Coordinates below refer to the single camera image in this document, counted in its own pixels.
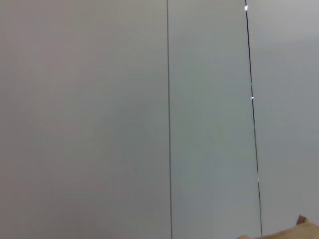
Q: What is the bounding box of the khaki fabric food bag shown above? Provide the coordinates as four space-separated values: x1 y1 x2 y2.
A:
236 214 319 239

